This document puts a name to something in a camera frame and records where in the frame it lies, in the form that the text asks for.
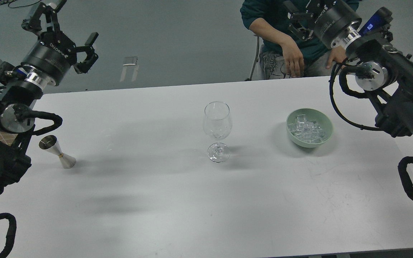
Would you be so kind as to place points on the metal floor plate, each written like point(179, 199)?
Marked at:
point(130, 61)

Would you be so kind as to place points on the clear ice cubes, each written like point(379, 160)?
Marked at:
point(308, 131)

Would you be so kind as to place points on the person's right hand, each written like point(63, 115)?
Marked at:
point(294, 61)

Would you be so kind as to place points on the checkered beige cushion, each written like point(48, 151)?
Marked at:
point(7, 138)

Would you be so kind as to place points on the green bowl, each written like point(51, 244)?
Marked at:
point(312, 114)

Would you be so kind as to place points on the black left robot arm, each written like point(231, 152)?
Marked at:
point(20, 87)

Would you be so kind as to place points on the person's left hand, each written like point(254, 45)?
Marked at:
point(337, 55)

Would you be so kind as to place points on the person in teal shirt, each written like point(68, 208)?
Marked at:
point(269, 20)

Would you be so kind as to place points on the grey chair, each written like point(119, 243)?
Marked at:
point(256, 69)

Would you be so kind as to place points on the steel double jigger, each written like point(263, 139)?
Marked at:
point(51, 144)

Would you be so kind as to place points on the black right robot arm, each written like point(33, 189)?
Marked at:
point(374, 69)

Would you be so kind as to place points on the clear wine glass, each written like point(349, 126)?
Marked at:
point(217, 124)

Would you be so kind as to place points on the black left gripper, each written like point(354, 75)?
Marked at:
point(48, 57)

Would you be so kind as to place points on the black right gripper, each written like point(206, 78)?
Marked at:
point(333, 22)

